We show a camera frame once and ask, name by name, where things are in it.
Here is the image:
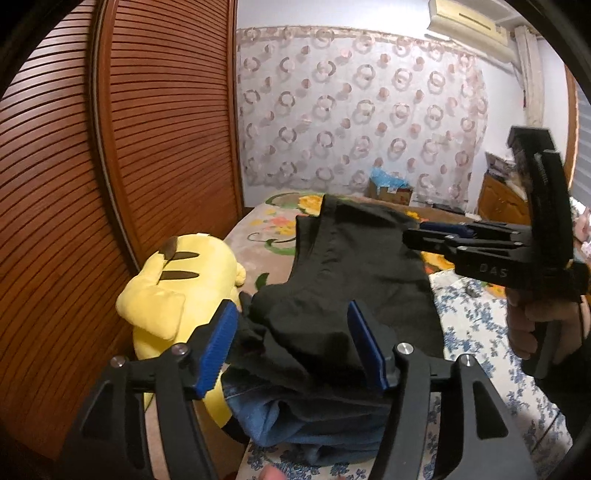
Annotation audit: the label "white air conditioner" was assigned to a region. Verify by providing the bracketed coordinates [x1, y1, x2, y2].
[427, 0, 515, 63]

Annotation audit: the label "wooden window frame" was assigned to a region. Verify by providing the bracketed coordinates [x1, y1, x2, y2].
[564, 65, 581, 195]

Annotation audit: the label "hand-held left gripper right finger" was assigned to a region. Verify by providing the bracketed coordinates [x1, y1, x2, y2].
[347, 300, 539, 480]

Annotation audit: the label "wooden cabinet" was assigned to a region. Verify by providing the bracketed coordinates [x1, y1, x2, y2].
[475, 175, 532, 227]

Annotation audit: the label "person's right hand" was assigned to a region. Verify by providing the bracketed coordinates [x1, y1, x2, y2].
[505, 299, 591, 366]

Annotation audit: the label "wooden louvred wardrobe door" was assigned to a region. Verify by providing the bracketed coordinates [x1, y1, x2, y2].
[0, 0, 245, 462]

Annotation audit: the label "blue plastic bag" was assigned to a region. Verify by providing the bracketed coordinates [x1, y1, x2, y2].
[372, 167, 411, 191]

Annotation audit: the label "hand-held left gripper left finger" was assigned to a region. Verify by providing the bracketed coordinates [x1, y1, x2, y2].
[60, 299, 241, 480]

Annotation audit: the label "white lace curtain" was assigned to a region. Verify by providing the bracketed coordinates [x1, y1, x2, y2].
[513, 25, 544, 130]

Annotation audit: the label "black pants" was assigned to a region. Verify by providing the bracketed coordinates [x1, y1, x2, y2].
[222, 194, 446, 409]

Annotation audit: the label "circle print curtain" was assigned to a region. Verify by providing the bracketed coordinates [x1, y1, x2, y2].
[235, 25, 490, 215]

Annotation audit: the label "yellow plush toy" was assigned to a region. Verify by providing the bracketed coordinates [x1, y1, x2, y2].
[115, 233, 247, 432]

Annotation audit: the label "patterned shallow box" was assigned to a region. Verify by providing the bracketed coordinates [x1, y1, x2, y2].
[485, 152, 519, 180]

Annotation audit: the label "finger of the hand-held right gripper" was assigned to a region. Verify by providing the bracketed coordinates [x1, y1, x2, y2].
[402, 229, 509, 265]
[418, 220, 533, 241]

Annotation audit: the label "dark blue folded jeans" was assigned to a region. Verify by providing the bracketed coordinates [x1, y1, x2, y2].
[222, 369, 393, 467]

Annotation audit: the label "cardboard box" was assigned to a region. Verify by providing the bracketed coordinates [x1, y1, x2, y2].
[368, 178, 414, 206]

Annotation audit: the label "blue floral white bedsheet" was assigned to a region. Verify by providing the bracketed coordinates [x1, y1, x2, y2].
[240, 270, 573, 480]

